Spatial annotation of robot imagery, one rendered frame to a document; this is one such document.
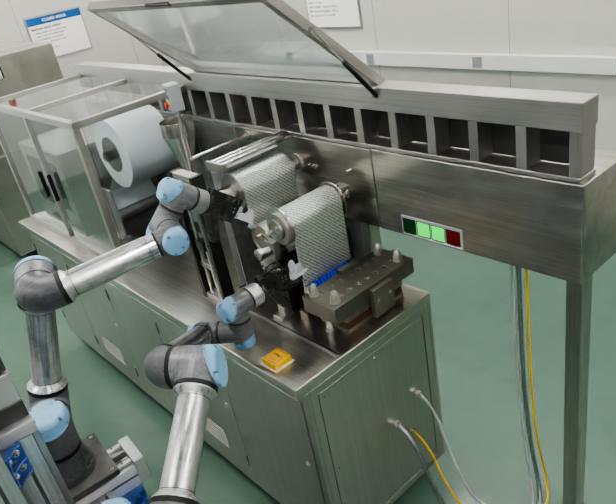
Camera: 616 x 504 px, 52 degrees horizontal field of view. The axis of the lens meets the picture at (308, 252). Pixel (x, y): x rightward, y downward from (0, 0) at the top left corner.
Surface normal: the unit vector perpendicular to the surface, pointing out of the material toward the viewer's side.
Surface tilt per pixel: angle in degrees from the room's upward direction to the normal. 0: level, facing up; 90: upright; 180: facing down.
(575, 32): 90
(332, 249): 90
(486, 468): 0
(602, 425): 0
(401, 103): 90
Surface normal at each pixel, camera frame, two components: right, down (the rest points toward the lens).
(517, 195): -0.73, 0.43
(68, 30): 0.66, 0.24
